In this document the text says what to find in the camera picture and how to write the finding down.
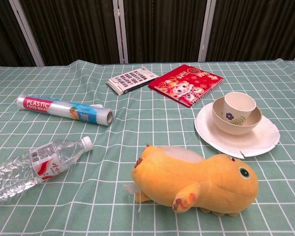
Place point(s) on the clear plastic water bottle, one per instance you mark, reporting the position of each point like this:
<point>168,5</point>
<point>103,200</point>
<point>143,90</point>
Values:
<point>27,169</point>

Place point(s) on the yellow plush toy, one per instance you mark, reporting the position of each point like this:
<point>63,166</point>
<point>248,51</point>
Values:
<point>186,177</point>

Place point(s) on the beige bowl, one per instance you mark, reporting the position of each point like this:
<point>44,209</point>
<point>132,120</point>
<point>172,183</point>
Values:
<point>236,128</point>

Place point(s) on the white card pack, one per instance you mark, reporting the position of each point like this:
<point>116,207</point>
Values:
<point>130,78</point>

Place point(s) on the white cup with flower print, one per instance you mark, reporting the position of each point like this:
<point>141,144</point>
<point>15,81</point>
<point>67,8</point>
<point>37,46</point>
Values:
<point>238,105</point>

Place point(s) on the plastic food wrap roll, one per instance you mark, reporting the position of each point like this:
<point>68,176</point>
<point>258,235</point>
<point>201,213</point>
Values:
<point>64,108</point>

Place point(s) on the dark pleated curtain panel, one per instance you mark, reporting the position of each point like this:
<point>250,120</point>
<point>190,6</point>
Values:
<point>255,27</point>
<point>71,29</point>
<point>162,29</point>
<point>2,32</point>

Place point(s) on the green checked tablecloth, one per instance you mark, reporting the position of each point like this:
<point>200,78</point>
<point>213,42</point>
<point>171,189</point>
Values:
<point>137,123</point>

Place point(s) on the red spiral notebook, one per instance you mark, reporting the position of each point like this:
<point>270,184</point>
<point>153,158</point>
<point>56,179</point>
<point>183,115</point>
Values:
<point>186,83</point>

